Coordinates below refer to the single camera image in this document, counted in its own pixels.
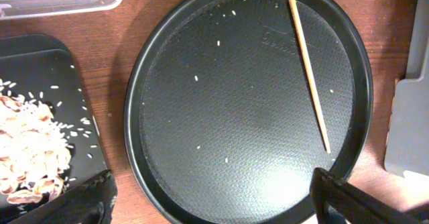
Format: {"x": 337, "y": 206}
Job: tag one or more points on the wooden chopstick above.
{"x": 309, "y": 73}

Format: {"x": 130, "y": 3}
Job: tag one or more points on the grey dishwasher rack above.
{"x": 407, "y": 142}

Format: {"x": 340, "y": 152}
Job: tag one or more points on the black rectangular tray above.
{"x": 35, "y": 49}

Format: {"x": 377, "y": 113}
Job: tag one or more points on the peanut shells and rice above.
{"x": 49, "y": 141}

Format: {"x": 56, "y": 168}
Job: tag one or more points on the round black tray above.
{"x": 219, "y": 122}

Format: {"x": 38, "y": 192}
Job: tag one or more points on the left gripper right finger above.
{"x": 337, "y": 201}

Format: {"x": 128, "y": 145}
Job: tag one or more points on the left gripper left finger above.
{"x": 92, "y": 201}

